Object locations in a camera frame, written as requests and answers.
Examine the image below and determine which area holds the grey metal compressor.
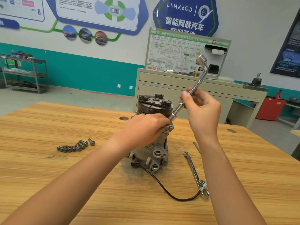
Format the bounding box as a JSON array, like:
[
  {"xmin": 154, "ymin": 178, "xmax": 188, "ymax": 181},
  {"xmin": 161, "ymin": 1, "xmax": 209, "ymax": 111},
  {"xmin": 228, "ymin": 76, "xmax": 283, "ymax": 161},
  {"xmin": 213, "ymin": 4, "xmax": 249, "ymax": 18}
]
[{"xmin": 128, "ymin": 93, "xmax": 209, "ymax": 202}]

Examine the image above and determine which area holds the red cabinet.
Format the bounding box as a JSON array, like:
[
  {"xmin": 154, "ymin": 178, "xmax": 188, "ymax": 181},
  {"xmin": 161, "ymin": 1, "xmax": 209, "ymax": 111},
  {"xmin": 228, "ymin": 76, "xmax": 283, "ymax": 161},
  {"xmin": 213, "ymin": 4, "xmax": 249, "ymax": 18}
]
[{"xmin": 256, "ymin": 96, "xmax": 287, "ymax": 122}]

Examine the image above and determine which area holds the beige workbench cabinet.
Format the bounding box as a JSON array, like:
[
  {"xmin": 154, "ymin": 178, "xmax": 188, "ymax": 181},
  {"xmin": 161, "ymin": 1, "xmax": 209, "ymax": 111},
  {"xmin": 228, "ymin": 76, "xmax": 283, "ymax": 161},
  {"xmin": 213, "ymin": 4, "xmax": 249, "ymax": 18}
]
[{"xmin": 133, "ymin": 68, "xmax": 269, "ymax": 129}]

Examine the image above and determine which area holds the wooden side table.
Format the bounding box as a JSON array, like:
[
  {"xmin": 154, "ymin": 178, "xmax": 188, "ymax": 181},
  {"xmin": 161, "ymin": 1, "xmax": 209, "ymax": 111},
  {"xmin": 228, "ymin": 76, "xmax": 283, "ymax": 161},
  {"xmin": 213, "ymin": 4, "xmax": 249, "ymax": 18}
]
[{"xmin": 291, "ymin": 130, "xmax": 300, "ymax": 161}]

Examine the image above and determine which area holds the person's right forearm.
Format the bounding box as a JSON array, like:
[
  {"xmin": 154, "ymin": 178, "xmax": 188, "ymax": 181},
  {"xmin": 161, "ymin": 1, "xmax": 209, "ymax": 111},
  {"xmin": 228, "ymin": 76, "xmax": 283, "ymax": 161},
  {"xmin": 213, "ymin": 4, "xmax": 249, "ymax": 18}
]
[{"xmin": 197, "ymin": 138, "xmax": 268, "ymax": 225}]

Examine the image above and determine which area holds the small black device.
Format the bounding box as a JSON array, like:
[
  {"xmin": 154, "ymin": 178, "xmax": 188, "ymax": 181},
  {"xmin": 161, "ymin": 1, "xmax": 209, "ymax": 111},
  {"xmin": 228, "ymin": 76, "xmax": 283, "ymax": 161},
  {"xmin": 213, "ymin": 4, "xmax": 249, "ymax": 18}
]
[{"xmin": 250, "ymin": 72, "xmax": 263, "ymax": 87}]

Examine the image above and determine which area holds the person's left forearm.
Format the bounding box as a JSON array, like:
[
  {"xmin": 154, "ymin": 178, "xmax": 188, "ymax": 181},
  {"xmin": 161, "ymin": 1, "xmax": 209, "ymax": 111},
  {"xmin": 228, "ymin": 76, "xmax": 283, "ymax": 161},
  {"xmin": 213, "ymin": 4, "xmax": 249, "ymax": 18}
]
[{"xmin": 2, "ymin": 138, "xmax": 127, "ymax": 225}]

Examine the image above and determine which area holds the blue hexagon wall sign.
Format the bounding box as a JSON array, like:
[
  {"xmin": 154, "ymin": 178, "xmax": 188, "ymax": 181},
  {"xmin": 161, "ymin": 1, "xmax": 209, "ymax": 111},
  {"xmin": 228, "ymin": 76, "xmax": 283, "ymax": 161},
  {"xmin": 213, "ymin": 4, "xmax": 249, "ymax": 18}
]
[{"xmin": 152, "ymin": 0, "xmax": 219, "ymax": 37}]

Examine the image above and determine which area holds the white infographic wall panel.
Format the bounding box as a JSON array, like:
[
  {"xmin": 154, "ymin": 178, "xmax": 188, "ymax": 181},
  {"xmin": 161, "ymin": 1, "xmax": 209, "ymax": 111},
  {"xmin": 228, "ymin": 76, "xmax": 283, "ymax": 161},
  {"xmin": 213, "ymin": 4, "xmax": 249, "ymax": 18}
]
[{"xmin": 0, "ymin": 0, "xmax": 46, "ymax": 23}]

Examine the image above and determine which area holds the dark wall poster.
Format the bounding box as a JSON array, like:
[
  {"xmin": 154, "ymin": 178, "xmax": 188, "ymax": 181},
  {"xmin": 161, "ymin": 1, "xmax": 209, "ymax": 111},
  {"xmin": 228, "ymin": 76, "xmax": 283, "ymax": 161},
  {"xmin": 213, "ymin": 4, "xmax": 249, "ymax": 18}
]
[{"xmin": 270, "ymin": 7, "xmax": 300, "ymax": 79}]

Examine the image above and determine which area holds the grey metal shelf cart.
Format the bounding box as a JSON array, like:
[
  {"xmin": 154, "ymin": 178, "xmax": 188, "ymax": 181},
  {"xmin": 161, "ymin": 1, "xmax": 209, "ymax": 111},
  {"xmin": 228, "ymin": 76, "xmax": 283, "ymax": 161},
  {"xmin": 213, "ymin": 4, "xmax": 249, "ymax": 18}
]
[{"xmin": 0, "ymin": 50, "xmax": 49, "ymax": 94}]

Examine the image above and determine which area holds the silver combination wrench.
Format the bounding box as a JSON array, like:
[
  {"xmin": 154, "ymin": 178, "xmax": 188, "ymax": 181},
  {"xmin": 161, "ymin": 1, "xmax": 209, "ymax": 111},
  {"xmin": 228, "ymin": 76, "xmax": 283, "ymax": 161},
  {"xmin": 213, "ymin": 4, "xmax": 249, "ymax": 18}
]
[{"xmin": 183, "ymin": 151, "xmax": 210, "ymax": 199}]

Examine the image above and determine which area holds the white wiring display board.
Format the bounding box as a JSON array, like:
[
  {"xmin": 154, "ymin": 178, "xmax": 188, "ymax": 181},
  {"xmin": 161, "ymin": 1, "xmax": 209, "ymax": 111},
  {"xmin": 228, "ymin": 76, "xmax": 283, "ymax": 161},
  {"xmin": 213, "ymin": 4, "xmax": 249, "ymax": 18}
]
[{"xmin": 145, "ymin": 27, "xmax": 232, "ymax": 79}]

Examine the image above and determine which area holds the silver L-shaped socket wrench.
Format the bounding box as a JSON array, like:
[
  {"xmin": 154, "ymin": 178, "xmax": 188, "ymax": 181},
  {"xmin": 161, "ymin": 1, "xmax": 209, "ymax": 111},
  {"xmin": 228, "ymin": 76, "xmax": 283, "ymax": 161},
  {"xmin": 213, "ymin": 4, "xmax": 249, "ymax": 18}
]
[{"xmin": 168, "ymin": 55, "xmax": 208, "ymax": 122}]

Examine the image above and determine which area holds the person's left hand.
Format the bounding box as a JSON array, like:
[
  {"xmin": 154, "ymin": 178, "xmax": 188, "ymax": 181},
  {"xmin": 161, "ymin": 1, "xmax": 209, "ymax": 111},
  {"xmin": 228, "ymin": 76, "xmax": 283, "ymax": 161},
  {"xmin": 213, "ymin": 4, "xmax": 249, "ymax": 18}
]
[{"xmin": 110, "ymin": 113, "xmax": 172, "ymax": 155}]

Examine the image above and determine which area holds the person's right hand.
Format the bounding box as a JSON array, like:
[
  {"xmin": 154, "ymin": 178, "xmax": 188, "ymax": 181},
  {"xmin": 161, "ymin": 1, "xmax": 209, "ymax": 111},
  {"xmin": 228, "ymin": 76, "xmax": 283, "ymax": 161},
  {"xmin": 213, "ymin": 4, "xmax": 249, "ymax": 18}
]
[{"xmin": 180, "ymin": 88, "xmax": 222, "ymax": 146}]

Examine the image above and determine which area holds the round photo wall decal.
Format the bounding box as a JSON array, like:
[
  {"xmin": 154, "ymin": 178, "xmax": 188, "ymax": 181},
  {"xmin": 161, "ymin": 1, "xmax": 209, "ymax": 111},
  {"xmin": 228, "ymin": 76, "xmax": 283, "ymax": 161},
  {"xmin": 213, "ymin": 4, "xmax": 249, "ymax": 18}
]
[
  {"xmin": 63, "ymin": 25, "xmax": 78, "ymax": 41},
  {"xmin": 78, "ymin": 27, "xmax": 93, "ymax": 43},
  {"xmin": 94, "ymin": 31, "xmax": 108, "ymax": 46}
]

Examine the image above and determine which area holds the blue rounded infographic panel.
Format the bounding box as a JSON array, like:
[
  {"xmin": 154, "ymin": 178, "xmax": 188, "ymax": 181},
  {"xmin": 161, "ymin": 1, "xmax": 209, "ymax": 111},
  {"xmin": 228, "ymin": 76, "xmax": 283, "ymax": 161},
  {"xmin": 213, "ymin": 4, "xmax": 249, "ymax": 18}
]
[{"xmin": 44, "ymin": 0, "xmax": 150, "ymax": 36}]

